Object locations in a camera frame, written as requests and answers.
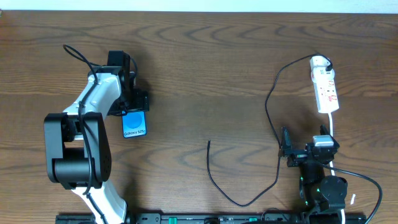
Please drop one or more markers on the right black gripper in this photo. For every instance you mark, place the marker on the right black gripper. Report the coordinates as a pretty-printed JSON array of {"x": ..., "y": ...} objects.
[{"x": 301, "y": 157}]

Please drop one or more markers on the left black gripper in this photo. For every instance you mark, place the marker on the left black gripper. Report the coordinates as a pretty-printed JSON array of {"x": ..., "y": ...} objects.
[{"x": 138, "y": 101}]

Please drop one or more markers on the blue Galaxy smartphone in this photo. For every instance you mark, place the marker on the blue Galaxy smartphone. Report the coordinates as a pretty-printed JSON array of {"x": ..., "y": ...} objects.
[{"x": 134, "y": 124}]

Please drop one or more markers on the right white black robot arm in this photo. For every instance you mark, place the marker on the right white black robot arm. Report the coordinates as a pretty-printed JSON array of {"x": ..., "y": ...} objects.
[{"x": 323, "y": 194}]

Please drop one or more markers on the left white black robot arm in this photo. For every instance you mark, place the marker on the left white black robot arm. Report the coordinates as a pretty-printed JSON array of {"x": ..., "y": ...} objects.
[{"x": 77, "y": 150}]

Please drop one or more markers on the white USB charger adapter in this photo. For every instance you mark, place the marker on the white USB charger adapter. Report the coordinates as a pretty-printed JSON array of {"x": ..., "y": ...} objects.
[{"x": 320, "y": 65}]

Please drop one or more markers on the white power strip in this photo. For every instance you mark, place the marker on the white power strip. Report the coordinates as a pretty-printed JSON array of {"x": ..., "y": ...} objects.
[{"x": 325, "y": 90}]

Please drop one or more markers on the white paper scrap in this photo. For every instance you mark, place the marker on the white paper scrap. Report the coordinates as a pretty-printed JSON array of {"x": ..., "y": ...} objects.
[{"x": 352, "y": 199}]

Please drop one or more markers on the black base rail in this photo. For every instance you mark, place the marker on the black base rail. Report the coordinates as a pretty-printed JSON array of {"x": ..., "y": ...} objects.
[{"x": 273, "y": 217}]

